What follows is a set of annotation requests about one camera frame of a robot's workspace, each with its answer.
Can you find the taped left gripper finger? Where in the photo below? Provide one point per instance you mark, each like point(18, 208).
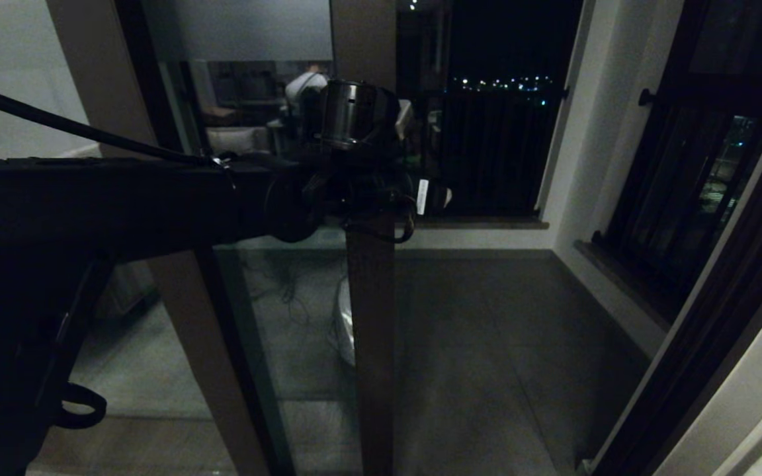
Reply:
point(440, 198)

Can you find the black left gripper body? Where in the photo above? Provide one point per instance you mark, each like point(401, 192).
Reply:
point(368, 178)

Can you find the brown framed sliding glass door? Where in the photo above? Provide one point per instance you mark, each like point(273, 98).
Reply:
point(371, 330)

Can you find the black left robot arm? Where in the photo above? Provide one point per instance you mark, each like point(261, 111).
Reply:
point(90, 205)

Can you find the brown balcony ledge cap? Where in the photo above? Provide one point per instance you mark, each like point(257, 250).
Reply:
point(487, 223)

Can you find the black metal balcony railing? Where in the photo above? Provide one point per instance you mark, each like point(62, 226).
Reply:
point(500, 152)

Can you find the brown window sill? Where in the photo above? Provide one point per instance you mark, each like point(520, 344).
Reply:
point(619, 281)

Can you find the grey rug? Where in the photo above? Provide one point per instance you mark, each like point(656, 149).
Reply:
point(149, 370)

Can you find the dark brown door jamb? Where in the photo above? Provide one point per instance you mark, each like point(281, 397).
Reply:
point(718, 330)

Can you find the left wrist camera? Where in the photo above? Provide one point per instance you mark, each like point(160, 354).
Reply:
point(405, 119)

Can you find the brown fixed door frame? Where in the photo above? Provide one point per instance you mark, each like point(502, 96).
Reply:
point(212, 344)

